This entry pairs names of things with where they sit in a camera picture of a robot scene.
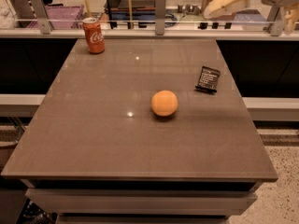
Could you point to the black rxbar chocolate wrapper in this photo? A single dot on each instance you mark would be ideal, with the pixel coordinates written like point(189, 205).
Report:
point(208, 80)

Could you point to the red coke can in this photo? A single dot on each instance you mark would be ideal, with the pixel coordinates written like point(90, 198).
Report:
point(93, 35)

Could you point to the orange and blue cart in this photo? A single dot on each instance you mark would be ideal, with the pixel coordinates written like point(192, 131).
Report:
point(143, 12)

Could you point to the orange fruit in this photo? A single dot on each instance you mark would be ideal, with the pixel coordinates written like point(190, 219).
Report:
point(164, 103)

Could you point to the purple plastic crate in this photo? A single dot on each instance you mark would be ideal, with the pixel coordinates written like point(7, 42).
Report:
point(64, 17)

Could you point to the glass railing with metal posts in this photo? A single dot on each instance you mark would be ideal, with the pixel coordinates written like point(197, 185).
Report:
point(22, 18)

